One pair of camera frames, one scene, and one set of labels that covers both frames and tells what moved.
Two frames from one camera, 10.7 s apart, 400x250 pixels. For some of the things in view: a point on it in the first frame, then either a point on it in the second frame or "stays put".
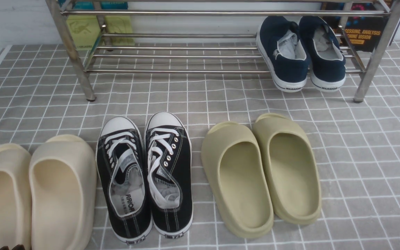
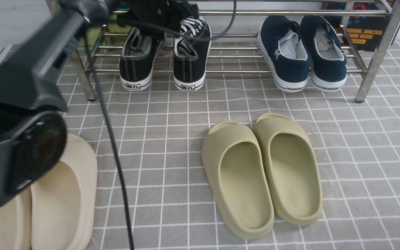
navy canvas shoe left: [278, 41] stays put
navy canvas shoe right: [327, 65] stays put
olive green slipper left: [235, 167] stays put
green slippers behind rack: [85, 30] stays put
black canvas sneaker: [169, 162] to [192, 44]
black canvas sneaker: [122, 167] to [139, 51]
